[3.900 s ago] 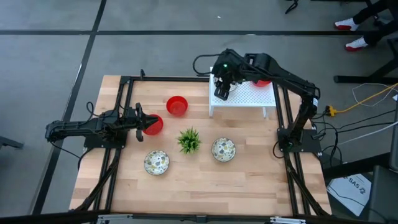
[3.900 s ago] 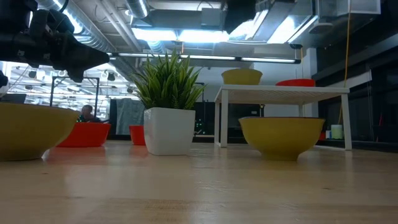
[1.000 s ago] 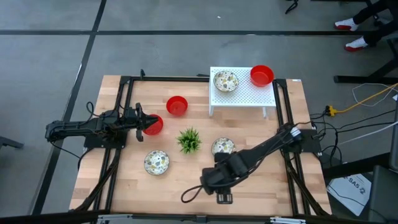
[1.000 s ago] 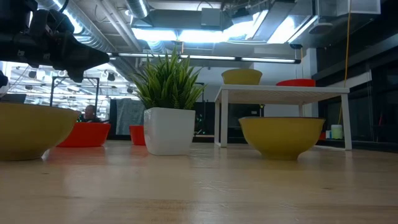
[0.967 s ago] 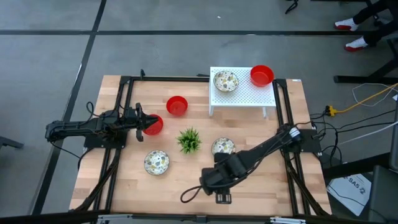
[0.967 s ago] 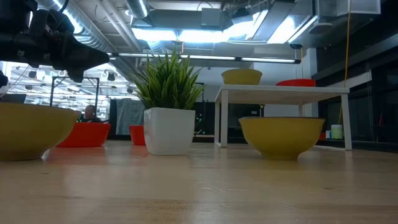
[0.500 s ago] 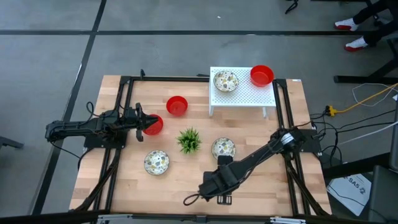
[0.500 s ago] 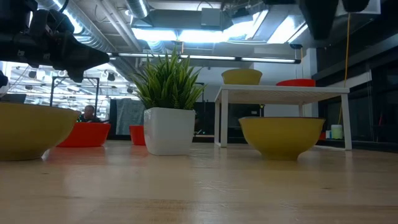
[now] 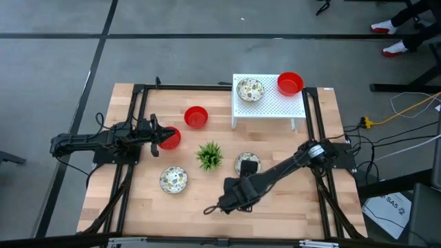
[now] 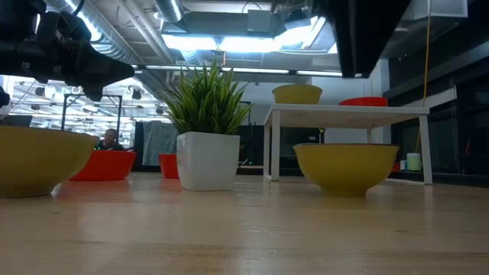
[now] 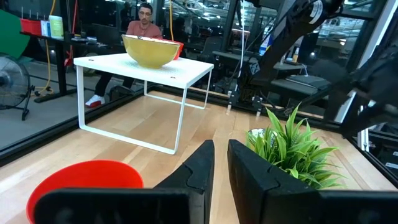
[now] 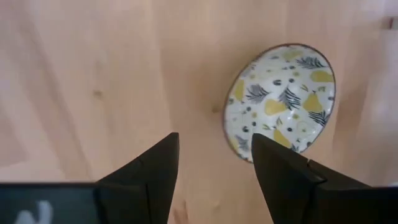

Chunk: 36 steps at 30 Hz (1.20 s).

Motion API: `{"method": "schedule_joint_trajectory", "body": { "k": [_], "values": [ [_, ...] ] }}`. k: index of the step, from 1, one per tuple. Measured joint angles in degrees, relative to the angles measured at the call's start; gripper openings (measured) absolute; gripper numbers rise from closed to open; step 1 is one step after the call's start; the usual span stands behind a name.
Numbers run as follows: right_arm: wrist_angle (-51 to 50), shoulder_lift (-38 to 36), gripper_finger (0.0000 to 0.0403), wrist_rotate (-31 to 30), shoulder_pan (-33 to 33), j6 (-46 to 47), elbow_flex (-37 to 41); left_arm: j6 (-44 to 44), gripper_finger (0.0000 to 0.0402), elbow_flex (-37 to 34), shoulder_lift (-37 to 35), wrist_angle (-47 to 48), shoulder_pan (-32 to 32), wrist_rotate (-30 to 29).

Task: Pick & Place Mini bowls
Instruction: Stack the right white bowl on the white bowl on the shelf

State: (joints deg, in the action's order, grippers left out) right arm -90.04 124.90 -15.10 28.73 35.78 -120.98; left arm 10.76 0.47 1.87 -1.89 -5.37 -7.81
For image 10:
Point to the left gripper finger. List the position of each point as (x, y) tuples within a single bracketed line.
[(95, 66), (93, 92)]

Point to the red plastic mini bowl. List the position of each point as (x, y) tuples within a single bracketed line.
[(168, 166), (363, 102), (107, 166)]

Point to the yellow bowl with patterned inside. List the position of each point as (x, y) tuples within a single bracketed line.
[(297, 95), (38, 160), (345, 168)]

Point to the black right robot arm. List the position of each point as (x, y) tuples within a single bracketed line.
[(363, 34)]

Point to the black spotlight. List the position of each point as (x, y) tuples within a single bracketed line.
[(136, 94), (40, 91)]

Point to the person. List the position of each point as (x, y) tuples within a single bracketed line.
[(110, 137)]

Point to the dark monitor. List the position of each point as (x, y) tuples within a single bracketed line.
[(15, 120)]

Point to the grey curtain panel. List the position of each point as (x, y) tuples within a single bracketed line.
[(156, 137)]

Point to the artificial plant in white pot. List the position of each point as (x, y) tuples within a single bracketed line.
[(208, 160)]

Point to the ceiling light strip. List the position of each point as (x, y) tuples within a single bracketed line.
[(260, 70)]

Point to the grey ceiling box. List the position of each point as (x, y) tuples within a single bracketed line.
[(260, 21)]

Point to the black monitor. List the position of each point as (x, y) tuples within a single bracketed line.
[(302, 136)]

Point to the white perforated metal shelf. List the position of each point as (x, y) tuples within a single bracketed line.
[(344, 114)]

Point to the red container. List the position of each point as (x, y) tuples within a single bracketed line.
[(396, 167)]

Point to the green and white container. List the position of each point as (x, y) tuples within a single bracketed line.
[(413, 162)]

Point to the white ceiling box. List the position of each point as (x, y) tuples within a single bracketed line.
[(439, 8)]

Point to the black metal stand frame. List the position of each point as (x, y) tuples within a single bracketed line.
[(91, 95)]

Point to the large silver air duct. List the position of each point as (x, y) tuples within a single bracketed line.
[(114, 42)]

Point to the small silver air duct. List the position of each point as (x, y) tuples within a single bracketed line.
[(170, 9)]

